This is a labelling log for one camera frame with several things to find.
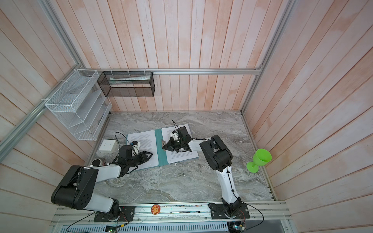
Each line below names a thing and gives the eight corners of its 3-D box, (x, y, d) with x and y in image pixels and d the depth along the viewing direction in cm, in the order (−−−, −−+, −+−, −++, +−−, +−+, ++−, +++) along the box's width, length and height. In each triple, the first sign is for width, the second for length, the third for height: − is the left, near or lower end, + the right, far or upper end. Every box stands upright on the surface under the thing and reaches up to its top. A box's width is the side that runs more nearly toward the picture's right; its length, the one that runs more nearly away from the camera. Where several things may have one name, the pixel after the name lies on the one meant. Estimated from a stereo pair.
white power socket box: (101, 153, 98) (98, 150, 95) (105, 142, 104) (103, 139, 100) (113, 153, 98) (111, 150, 95) (117, 142, 104) (115, 139, 100)
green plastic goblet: (246, 173, 89) (257, 161, 76) (243, 161, 94) (253, 148, 81) (260, 173, 89) (274, 161, 76) (256, 161, 94) (268, 148, 81)
